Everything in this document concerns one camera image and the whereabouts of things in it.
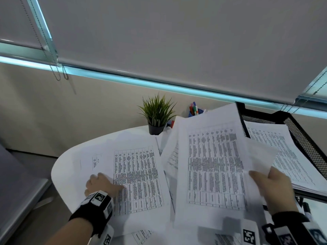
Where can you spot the blue pen holder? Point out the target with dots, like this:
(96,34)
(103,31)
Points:
(200,111)

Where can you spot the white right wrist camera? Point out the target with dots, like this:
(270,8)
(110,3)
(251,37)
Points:
(249,236)

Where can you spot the grey low cabinet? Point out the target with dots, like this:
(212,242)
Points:
(18,196)

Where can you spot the person's right hand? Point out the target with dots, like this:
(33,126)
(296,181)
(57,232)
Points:
(276,191)

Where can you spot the black left wristband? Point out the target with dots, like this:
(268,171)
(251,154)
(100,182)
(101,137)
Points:
(86,214)

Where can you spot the potted green plant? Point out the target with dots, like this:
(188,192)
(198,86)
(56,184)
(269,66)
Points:
(155,130)

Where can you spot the black mesh paper tray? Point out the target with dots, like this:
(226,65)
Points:
(309,142)

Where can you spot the green and white pen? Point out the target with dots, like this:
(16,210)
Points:
(196,110)

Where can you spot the black marker pen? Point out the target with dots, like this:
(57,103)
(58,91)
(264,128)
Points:
(306,209)

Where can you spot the printed paper bundle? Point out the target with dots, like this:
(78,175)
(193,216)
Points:
(288,155)
(311,190)
(214,163)

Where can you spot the person's left forearm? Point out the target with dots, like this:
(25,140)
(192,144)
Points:
(69,234)

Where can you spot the red pen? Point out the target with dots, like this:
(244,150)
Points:
(190,110)

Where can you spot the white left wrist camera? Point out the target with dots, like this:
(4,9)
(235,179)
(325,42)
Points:
(107,238)

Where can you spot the pile of papers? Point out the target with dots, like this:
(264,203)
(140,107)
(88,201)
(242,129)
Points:
(138,176)

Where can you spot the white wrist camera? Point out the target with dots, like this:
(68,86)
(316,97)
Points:
(249,236)
(107,238)

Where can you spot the white table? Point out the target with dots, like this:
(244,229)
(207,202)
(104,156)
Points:
(64,170)

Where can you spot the glass window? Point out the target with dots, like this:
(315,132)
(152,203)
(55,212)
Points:
(153,85)

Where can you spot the person's left hand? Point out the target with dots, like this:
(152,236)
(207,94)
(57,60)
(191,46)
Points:
(102,183)

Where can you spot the wide grey roller blind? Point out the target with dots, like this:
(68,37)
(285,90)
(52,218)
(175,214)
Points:
(178,43)

